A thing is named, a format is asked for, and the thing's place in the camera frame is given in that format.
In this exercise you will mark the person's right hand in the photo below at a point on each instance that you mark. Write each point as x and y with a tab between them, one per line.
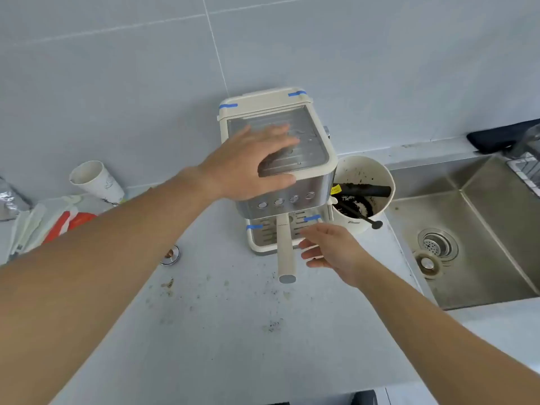
341	253

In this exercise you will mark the person's left hand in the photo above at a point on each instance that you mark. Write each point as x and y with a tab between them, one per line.
236	168

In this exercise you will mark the cream espresso machine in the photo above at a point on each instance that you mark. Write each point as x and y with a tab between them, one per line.
320	181

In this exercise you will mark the person's left forearm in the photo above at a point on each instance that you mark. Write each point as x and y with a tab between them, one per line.
84	269

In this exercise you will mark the person's right forearm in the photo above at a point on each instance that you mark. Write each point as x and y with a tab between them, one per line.
443	341

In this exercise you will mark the white knock box bucket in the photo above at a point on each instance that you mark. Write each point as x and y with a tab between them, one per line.
358	168

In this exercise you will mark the black long spoon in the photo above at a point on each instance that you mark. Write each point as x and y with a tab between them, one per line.
376	224

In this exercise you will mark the round cream sink plug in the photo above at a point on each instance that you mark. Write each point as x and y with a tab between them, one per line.
428	264

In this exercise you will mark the round steel drain strainer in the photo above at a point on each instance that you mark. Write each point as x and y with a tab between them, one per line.
436	245

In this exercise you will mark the white paper cup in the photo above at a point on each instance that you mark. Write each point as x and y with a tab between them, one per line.
101	185

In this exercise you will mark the stainless steel double sink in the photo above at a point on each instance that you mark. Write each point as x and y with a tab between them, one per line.
485	248

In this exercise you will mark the dark folded cloth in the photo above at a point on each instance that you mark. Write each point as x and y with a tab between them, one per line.
498	139

